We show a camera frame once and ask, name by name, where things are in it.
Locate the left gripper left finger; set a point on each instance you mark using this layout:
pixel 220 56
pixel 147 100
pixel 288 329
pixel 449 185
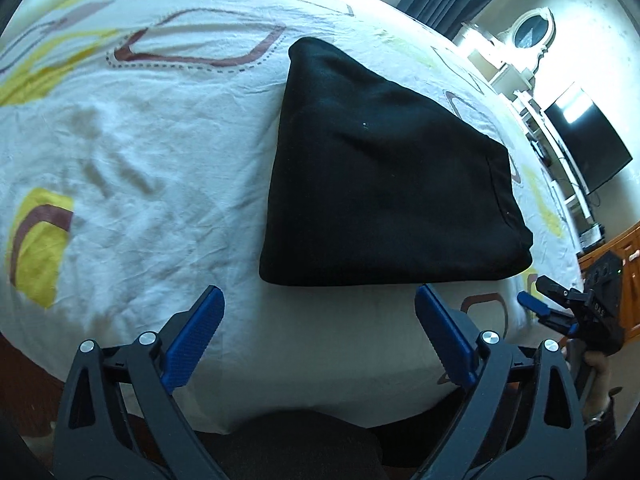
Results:
pixel 93 437

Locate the black pants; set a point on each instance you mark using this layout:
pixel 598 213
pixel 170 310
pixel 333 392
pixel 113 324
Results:
pixel 374 184

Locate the person right hand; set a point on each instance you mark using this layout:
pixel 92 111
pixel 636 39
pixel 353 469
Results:
pixel 597 400

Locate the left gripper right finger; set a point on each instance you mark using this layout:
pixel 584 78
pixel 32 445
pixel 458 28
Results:
pixel 520 418

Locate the patterned white bed sheet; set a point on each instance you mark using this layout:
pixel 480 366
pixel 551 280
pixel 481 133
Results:
pixel 137 141

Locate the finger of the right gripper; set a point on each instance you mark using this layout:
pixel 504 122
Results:
pixel 560 322
pixel 565 298

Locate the white tv cabinet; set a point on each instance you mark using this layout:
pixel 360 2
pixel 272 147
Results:
pixel 561 169

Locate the black flat television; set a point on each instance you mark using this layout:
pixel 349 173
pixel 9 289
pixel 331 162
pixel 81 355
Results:
pixel 598 152

